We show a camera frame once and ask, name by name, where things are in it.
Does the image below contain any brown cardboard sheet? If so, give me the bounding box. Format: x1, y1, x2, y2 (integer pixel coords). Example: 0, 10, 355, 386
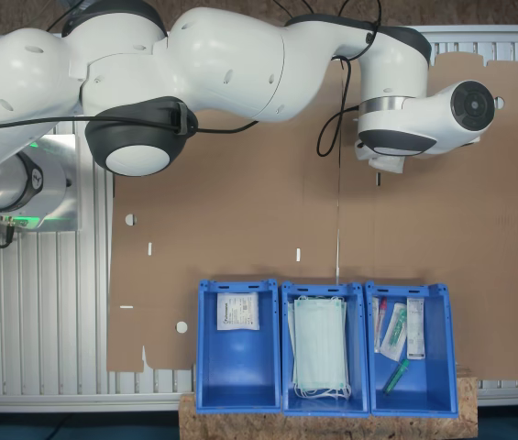
336, 50, 518, 381
105, 107, 341, 373

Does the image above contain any red-capped tube in packet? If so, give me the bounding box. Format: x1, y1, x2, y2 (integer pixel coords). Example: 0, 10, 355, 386
372, 296, 389, 355

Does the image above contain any green tube in clear packet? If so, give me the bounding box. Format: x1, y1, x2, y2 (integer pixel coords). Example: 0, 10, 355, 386
380, 302, 409, 361

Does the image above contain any long printed white packet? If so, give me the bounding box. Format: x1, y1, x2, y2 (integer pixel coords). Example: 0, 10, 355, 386
405, 296, 426, 361

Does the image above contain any white face mask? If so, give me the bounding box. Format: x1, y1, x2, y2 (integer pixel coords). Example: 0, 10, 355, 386
293, 296, 348, 388
285, 295, 352, 400

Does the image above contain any flat printed white packet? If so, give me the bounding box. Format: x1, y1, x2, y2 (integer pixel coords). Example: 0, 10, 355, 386
215, 291, 261, 332

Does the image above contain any loose green tube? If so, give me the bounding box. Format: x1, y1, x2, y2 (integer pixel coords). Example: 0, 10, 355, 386
381, 357, 412, 396

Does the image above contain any blue plastic bin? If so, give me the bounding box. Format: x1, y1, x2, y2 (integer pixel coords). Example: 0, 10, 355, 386
195, 278, 283, 414
364, 280, 459, 418
280, 280, 371, 418

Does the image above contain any chipboard wood block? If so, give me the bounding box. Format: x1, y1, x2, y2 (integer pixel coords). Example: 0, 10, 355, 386
178, 364, 479, 440

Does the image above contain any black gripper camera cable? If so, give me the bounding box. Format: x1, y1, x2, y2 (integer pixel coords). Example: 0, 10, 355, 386
316, 0, 384, 158

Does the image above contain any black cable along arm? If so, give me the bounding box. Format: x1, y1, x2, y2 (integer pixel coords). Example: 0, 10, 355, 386
0, 103, 260, 137

